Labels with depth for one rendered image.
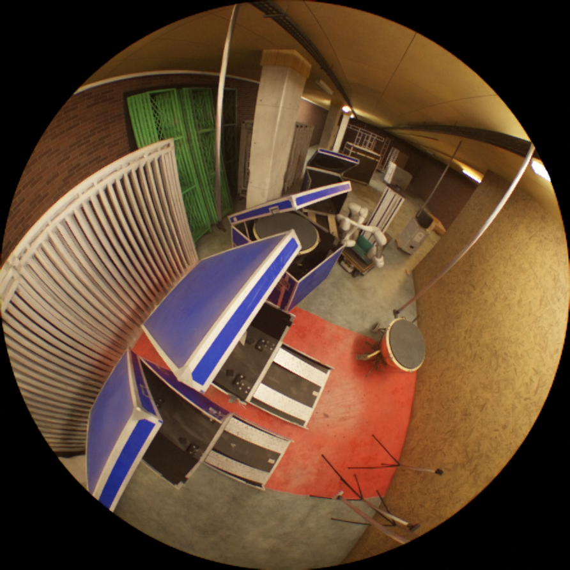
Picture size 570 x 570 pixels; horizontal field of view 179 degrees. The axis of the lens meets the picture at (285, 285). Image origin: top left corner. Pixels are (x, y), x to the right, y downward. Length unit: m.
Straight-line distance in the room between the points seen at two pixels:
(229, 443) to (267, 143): 3.68
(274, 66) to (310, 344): 3.64
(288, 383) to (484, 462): 2.72
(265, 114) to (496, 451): 4.52
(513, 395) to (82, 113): 5.68
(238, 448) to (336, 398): 1.42
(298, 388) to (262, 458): 1.06
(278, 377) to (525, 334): 3.13
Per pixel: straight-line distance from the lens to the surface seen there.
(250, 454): 2.50
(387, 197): 3.18
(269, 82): 2.58
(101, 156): 3.20
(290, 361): 2.36
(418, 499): 3.20
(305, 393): 2.48
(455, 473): 2.88
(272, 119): 2.50
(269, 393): 2.27
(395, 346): 2.28
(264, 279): 0.79
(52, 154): 3.05
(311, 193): 1.64
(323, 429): 2.62
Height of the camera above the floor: 2.40
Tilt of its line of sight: 54 degrees down
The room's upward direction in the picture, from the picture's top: 17 degrees clockwise
